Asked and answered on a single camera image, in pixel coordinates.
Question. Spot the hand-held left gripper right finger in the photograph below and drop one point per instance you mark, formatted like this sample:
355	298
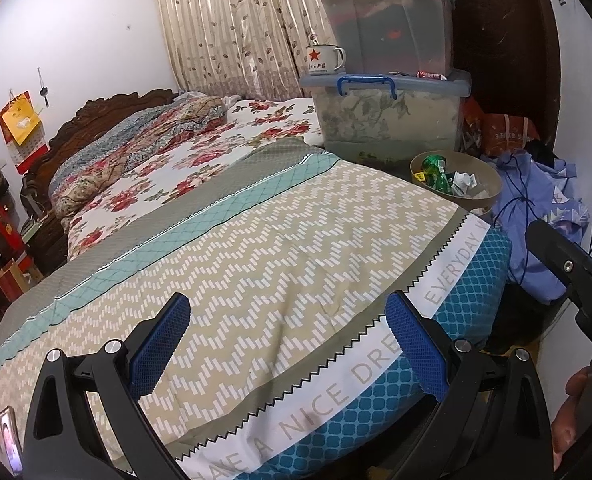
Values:
415	345

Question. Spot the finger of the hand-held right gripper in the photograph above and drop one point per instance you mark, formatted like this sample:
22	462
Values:
568	265

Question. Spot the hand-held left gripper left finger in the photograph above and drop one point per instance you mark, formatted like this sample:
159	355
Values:
158	345

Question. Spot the beige plastic bin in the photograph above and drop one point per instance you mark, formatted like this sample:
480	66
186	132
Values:
485	203

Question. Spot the green plastic bottle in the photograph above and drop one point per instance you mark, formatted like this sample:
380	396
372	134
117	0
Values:
435	170

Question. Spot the yellow wrapper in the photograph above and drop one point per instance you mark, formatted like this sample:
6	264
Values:
418	176

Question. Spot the person's right hand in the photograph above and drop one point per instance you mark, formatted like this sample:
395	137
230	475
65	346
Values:
570	415

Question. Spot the light blue cloth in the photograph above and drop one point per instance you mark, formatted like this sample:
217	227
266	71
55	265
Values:
535	195

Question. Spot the beige zigzag blanket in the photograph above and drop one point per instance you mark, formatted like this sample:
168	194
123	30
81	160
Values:
251	270

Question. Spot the large orange bag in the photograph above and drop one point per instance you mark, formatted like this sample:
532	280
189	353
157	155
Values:
508	132

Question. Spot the red paper gift bag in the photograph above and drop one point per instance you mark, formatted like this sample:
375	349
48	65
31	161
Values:
13	277

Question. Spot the dark wooden nightstand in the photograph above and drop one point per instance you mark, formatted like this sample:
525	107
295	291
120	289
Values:
46	230

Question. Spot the black smartphone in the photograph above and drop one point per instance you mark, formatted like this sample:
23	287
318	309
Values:
10	435

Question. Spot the small orange packet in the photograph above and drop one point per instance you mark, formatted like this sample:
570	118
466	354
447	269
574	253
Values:
470	120

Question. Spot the red floral bedsheet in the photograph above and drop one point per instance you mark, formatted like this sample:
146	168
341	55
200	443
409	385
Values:
201	160

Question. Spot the red patterned gift box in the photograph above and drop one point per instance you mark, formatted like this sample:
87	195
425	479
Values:
1	230

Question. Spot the folded patchwork quilt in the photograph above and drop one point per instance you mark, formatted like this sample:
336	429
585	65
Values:
136	145

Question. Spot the blue-lidded clear storage box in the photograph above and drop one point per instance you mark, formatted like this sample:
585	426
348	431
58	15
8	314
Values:
390	115

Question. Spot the red flat packet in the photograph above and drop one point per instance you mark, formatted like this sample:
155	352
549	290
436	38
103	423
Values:
428	75

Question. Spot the carved wooden headboard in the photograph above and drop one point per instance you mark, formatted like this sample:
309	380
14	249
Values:
96	115

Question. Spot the dark wooden door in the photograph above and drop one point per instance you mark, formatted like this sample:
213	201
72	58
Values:
500	35

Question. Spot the white enamel mug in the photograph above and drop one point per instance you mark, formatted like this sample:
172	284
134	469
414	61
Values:
323	60

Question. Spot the teal-lidded clear storage box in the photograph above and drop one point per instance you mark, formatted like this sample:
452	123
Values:
385	20

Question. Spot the beige leaf-print curtain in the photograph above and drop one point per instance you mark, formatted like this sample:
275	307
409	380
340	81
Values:
236	25

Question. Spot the yellow wall calendar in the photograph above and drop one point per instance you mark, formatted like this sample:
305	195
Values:
21	125

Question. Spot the dark hanging wall ornament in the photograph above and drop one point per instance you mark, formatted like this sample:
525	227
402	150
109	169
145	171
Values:
43	91

